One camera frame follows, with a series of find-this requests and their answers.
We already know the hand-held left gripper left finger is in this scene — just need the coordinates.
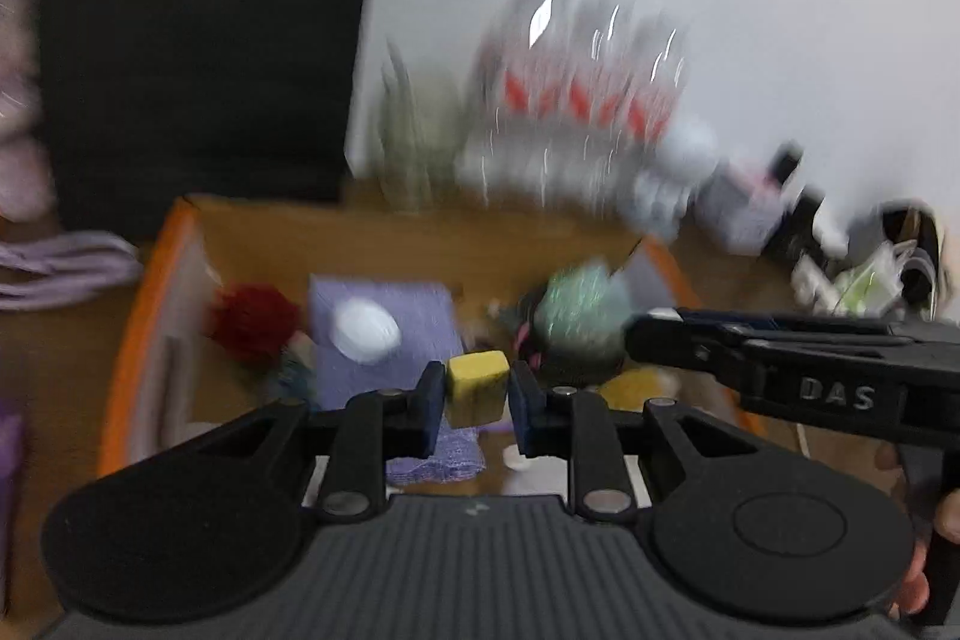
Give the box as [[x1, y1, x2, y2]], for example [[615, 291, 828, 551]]
[[169, 361, 448, 522]]

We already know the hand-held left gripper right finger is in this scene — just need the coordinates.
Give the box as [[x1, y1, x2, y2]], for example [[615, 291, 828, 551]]
[[512, 364, 758, 522]]

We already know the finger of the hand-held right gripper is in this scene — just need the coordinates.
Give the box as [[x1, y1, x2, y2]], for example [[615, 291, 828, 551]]
[[625, 316, 760, 390], [646, 307, 905, 342]]

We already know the yellow sponge block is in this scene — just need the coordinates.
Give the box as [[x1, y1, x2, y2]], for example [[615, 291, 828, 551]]
[[445, 349, 511, 429]]

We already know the green mesh scrubber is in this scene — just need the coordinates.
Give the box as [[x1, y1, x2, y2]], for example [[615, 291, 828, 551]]
[[534, 259, 637, 382]]

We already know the orange cardboard box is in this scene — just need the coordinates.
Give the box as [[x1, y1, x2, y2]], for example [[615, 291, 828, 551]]
[[97, 194, 767, 485]]

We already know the person's right hand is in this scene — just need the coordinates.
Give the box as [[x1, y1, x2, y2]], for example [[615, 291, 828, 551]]
[[874, 441, 960, 617]]

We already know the yellow sponge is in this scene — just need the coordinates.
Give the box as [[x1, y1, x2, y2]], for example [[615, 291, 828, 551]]
[[598, 368, 680, 414]]

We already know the pink and black small item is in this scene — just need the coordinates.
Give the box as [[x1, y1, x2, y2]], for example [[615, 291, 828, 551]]
[[514, 321, 550, 375]]

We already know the purple knitted cloth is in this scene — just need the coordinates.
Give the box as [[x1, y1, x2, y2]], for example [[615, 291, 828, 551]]
[[306, 275, 487, 485]]

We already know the pile of green white clutter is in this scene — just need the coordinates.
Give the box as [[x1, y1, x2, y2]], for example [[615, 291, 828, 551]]
[[791, 201, 944, 320]]

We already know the white round cap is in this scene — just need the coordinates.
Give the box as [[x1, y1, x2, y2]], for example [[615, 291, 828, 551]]
[[332, 297, 404, 365]]

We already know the black and white bottle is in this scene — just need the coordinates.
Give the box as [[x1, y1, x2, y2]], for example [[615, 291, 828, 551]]
[[763, 141, 852, 260]]

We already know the white and pink small box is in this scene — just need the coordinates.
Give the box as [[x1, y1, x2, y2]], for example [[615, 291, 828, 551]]
[[696, 158, 790, 254]]

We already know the white round jar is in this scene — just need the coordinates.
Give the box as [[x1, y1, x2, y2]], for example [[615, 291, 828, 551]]
[[634, 113, 722, 240]]

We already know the red pompom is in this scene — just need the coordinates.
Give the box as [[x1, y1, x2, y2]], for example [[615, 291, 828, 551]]
[[205, 282, 307, 365]]

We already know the pack of red-label water bottles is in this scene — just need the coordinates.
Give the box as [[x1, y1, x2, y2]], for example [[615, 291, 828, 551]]
[[456, 0, 692, 210]]

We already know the clear glass vase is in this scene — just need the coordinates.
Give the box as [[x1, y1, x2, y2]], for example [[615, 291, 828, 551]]
[[373, 40, 467, 215]]

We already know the purple cloth pouch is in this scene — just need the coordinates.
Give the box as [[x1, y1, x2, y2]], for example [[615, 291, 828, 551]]
[[0, 413, 25, 540]]

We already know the black paper bag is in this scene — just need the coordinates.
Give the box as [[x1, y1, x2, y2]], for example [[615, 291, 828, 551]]
[[41, 0, 400, 230]]

